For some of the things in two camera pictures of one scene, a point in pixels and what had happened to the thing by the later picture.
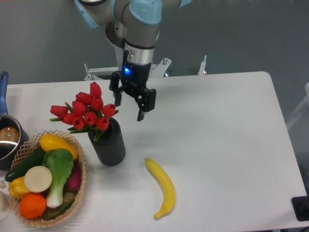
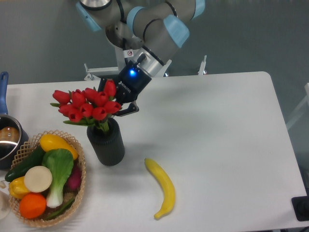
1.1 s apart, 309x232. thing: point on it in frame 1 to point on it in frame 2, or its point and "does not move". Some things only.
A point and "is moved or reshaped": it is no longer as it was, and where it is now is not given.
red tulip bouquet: x=86 y=113 is moved or reshaped
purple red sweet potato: x=72 y=184 does not move
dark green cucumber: x=35 y=160 does not move
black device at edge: x=301 y=205 does not move
